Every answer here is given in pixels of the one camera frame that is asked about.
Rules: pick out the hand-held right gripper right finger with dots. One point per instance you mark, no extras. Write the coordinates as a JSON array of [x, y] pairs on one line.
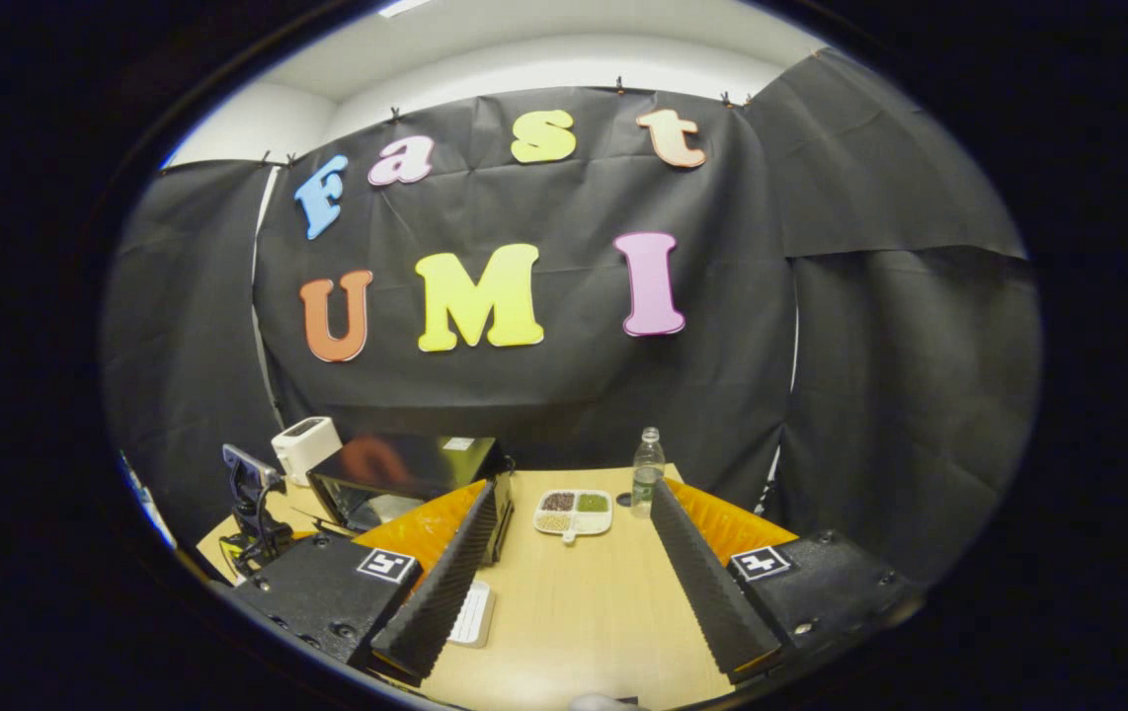
[[712, 597]]

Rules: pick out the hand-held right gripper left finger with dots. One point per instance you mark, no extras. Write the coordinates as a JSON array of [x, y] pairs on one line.
[[441, 597]]

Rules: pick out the black electric oven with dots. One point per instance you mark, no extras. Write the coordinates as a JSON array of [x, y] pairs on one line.
[[396, 464]]

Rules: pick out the white plate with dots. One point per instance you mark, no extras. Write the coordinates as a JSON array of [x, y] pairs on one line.
[[473, 617]]

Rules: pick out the white toaster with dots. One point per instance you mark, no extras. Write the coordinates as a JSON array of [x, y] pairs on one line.
[[305, 446]]

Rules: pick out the clear water bottle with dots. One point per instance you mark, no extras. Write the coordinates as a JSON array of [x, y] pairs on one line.
[[647, 479]]

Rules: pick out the white divided bean dish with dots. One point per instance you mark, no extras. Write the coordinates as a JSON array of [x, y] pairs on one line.
[[574, 513]]

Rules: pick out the black backdrop cloth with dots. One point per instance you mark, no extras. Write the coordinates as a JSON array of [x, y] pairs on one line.
[[544, 197]]

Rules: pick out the ceiling light panel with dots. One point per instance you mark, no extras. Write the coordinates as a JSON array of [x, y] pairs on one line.
[[401, 7]]

